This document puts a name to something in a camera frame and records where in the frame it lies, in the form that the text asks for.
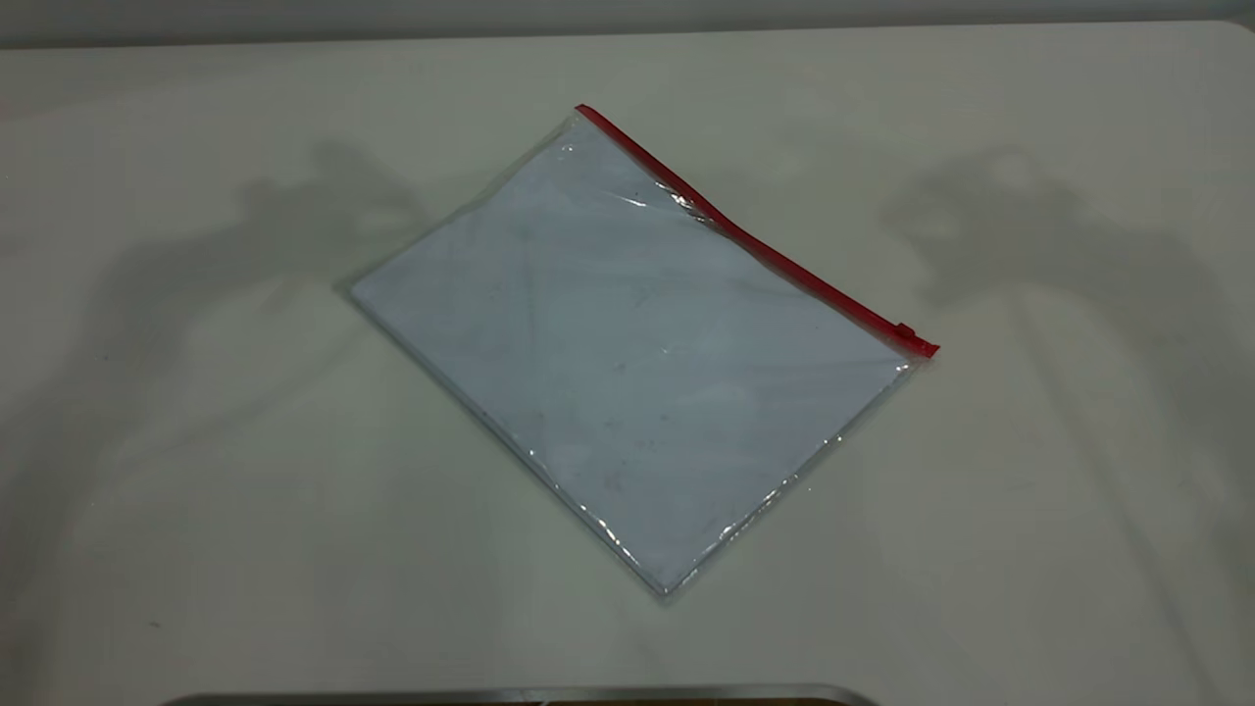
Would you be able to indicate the clear plastic red-zipper bag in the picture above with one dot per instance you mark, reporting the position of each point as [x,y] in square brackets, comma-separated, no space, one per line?
[637,373]

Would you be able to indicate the red zipper slider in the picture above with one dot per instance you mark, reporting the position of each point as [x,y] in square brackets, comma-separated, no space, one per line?
[910,337]

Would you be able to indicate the silver metal rim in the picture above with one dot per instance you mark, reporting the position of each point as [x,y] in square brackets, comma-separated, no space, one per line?
[520,697]

